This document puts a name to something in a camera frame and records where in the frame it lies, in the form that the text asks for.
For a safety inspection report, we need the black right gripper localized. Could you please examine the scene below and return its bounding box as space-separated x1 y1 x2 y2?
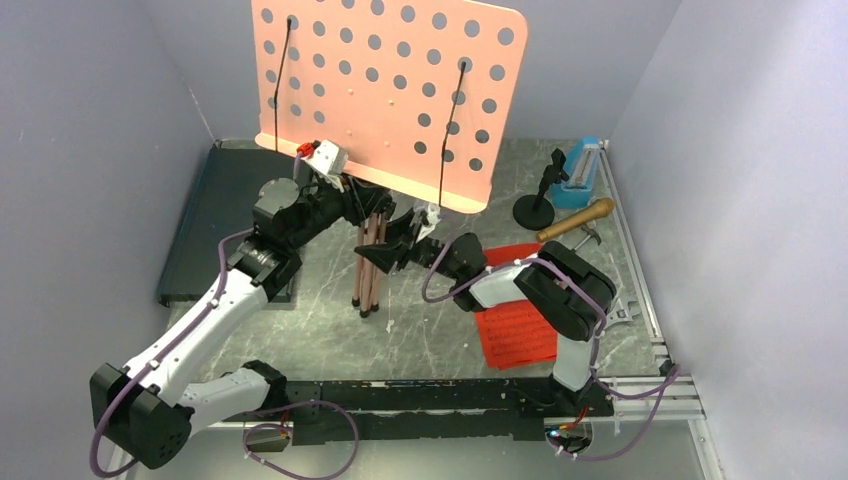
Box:
355 210 462 282

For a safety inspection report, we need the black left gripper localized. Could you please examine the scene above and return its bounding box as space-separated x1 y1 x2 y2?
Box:
286 170 390 252

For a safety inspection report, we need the black microphone stand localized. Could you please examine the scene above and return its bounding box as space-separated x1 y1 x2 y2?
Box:
512 148 570 231

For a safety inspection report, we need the pink music stand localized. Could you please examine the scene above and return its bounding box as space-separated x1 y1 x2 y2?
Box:
250 0 531 319

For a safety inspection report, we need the red sheet music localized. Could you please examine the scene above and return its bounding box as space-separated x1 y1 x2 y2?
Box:
474 243 561 371

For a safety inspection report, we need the blue metronome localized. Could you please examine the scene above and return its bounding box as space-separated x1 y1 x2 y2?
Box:
549 137 601 209

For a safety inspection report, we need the gold microphone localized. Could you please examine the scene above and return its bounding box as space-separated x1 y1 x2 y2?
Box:
535 198 616 242

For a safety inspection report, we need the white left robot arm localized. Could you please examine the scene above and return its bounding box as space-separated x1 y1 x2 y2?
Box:
89 175 393 479

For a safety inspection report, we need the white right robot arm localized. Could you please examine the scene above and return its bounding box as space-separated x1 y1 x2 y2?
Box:
355 213 616 415

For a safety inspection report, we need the dark blue audio receiver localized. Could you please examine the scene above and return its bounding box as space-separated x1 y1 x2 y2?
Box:
157 145 293 307

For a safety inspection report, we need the small black hammer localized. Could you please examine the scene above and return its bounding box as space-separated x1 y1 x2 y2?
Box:
572 225 602 253

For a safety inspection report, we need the red adjustable wrench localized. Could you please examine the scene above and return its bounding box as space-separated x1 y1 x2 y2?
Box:
605 296 641 330

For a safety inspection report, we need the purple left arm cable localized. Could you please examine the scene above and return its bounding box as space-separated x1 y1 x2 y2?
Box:
89 152 362 480

